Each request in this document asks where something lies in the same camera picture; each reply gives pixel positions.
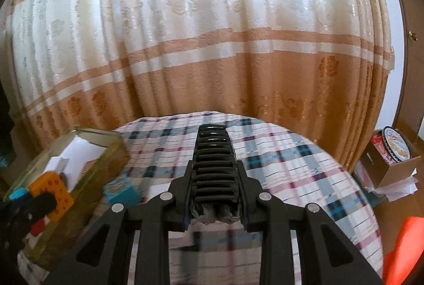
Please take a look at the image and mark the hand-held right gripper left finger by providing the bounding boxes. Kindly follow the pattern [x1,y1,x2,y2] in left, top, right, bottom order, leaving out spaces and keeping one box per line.
[43,161,196,285]

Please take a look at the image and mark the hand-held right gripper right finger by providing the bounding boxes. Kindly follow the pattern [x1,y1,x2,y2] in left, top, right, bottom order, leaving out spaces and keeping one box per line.
[233,161,383,285]

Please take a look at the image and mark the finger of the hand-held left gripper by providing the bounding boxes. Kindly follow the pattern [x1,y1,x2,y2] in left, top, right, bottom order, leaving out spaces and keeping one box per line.
[28,193,58,222]

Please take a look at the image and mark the orange box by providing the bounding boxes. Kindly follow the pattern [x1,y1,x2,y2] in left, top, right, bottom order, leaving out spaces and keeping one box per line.
[28,172,75,222]

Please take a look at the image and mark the black ribbed plastic holder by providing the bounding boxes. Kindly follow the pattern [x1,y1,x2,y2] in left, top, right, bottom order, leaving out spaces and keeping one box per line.
[189,123,242,226]

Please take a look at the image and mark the large gold box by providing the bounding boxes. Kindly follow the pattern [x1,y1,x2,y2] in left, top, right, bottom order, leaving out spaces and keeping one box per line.
[3,127,130,272]

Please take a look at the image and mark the red box with ice-cream print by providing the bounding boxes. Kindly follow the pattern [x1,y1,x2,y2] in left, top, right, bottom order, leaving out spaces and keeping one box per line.
[30,219,47,236]

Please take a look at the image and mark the plain teal box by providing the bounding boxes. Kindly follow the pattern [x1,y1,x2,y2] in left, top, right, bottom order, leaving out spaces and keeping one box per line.
[8,187,34,201]

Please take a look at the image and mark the plaid bed sheet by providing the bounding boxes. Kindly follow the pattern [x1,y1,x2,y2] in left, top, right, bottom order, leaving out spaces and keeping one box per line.
[16,111,385,285]

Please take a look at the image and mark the small teal printed box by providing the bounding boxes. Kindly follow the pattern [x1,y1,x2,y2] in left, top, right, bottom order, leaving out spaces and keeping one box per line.
[103,174,140,206]

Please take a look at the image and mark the red packet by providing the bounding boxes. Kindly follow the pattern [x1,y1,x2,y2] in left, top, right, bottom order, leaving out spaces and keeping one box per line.
[369,134,390,163]

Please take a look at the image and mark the white papers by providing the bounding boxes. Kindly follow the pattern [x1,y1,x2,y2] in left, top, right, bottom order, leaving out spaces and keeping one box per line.
[374,177,418,203]

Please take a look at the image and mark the brown cardboard box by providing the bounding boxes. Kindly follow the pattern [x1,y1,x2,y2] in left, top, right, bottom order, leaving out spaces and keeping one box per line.
[359,129,421,189]

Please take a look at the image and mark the round cookie tin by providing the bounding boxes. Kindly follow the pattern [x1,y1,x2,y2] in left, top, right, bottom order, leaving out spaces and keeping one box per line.
[381,126,411,162]

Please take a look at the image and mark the cream and orange curtain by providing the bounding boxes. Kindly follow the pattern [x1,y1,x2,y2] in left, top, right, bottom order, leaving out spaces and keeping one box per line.
[0,0,396,169]

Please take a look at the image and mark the red-orange cloth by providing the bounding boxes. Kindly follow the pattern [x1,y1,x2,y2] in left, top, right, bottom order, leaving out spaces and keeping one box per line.
[382,217,424,285]

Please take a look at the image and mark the wooden door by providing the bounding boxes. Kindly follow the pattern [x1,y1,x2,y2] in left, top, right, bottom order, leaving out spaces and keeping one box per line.
[391,0,424,143]

